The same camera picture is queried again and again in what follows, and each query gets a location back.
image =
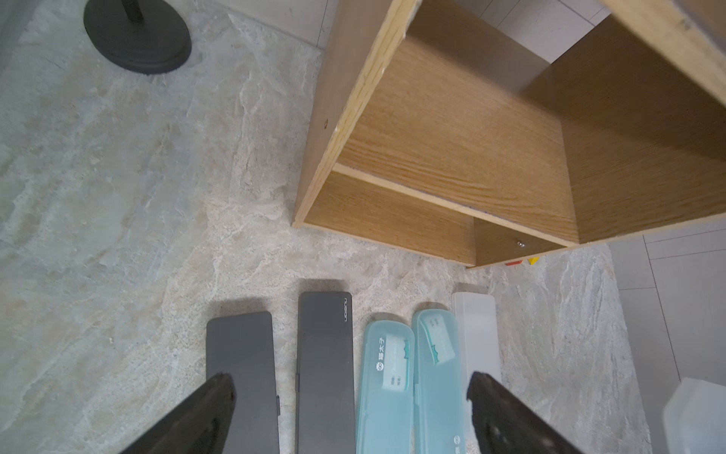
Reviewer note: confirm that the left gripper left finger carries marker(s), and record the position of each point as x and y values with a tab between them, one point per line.
200	424

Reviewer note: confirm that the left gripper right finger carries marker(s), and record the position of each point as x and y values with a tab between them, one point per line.
504	424

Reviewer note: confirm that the teal pencil case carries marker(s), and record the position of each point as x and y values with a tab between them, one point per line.
439	398
385	403

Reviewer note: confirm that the black pencil case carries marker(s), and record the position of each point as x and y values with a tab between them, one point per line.
325	383
242	346

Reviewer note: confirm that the clear white pencil case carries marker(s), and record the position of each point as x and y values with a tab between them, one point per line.
478	335
694	418

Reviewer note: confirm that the wooden three-tier shelf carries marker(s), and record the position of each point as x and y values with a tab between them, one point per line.
436	133

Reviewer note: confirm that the black round stand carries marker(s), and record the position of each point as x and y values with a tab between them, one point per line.
147	37

